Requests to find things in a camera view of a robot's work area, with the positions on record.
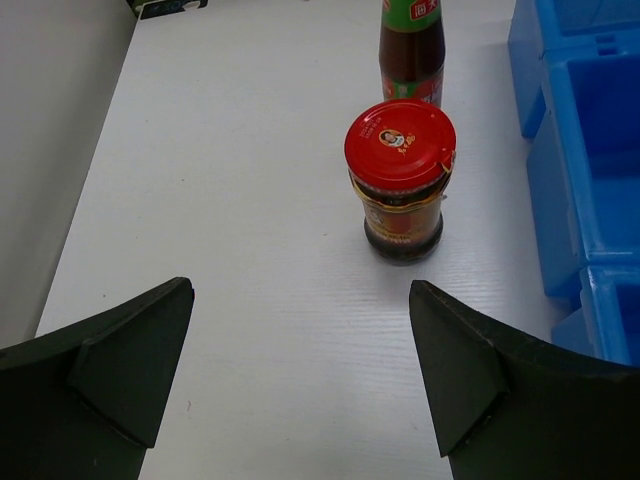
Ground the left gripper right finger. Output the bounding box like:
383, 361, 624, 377
409, 280, 639, 479

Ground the blue three-compartment plastic bin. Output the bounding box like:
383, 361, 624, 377
508, 0, 639, 366

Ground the tall sauce bottle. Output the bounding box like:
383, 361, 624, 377
379, 0, 446, 107

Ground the left black corner label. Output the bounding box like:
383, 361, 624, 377
128, 0, 209, 20

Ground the red-lid sauce jar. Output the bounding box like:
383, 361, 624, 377
344, 99, 457, 263

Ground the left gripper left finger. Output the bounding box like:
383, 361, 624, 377
1, 277, 194, 479

